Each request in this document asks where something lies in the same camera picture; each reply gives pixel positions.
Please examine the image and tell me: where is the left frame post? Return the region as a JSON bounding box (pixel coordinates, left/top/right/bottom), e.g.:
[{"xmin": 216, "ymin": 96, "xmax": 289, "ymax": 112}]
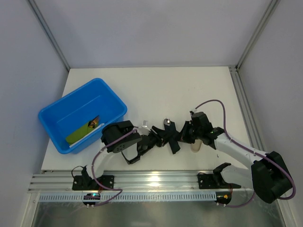
[{"xmin": 26, "ymin": 0, "xmax": 71, "ymax": 72}]

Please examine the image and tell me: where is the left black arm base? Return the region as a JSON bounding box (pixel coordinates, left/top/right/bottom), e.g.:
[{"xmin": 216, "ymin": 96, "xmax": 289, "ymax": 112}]
[{"xmin": 72, "ymin": 175, "xmax": 115, "ymax": 191}]

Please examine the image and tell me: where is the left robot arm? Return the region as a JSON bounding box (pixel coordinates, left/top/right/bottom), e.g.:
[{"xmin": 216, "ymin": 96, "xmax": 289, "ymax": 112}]
[{"xmin": 100, "ymin": 120, "xmax": 169, "ymax": 165}]

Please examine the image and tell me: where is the frame post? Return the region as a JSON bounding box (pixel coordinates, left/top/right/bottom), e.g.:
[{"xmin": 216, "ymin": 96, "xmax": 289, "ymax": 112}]
[
  {"xmin": 26, "ymin": 0, "xmax": 71, "ymax": 72},
  {"xmin": 235, "ymin": 0, "xmax": 282, "ymax": 71}
]

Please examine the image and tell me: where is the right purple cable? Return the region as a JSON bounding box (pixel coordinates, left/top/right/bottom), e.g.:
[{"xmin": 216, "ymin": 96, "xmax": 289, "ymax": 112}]
[{"xmin": 194, "ymin": 99, "xmax": 297, "ymax": 208}]

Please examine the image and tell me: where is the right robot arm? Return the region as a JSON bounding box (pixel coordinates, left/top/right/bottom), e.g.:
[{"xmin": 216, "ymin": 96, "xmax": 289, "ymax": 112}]
[{"xmin": 179, "ymin": 112, "xmax": 294, "ymax": 203}]

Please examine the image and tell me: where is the slotted cable duct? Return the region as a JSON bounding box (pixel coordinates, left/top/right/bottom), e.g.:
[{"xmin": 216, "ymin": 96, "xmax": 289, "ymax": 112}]
[{"xmin": 38, "ymin": 191, "xmax": 217, "ymax": 203}]

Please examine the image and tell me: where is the right frame post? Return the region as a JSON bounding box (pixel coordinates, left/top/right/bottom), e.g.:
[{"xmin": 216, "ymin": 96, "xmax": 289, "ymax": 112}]
[{"xmin": 235, "ymin": 0, "xmax": 282, "ymax": 71}]

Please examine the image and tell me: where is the aluminium rail frame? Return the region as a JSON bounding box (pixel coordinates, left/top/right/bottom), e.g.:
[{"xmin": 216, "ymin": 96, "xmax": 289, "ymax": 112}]
[{"xmin": 27, "ymin": 170, "xmax": 287, "ymax": 194}]

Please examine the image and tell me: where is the blue plastic bin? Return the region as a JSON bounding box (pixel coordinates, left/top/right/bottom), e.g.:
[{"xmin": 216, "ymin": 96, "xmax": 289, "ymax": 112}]
[{"xmin": 38, "ymin": 78, "xmax": 127, "ymax": 155}]

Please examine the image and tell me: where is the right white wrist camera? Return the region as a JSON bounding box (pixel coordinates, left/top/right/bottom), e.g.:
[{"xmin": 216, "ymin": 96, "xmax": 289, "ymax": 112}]
[{"xmin": 189, "ymin": 108, "xmax": 197, "ymax": 115}]

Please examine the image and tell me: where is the black paper napkin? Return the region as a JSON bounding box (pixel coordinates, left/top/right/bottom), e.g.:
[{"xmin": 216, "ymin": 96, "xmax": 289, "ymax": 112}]
[{"xmin": 151, "ymin": 120, "xmax": 180, "ymax": 154}]

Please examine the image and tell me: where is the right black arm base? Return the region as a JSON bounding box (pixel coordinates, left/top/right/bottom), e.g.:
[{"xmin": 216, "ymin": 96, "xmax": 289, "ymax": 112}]
[{"xmin": 197, "ymin": 173, "xmax": 216, "ymax": 190}]

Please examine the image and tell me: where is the green packet in bin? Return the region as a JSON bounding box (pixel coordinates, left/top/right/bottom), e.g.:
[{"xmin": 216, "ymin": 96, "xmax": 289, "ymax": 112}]
[{"xmin": 65, "ymin": 115, "xmax": 105, "ymax": 147}]

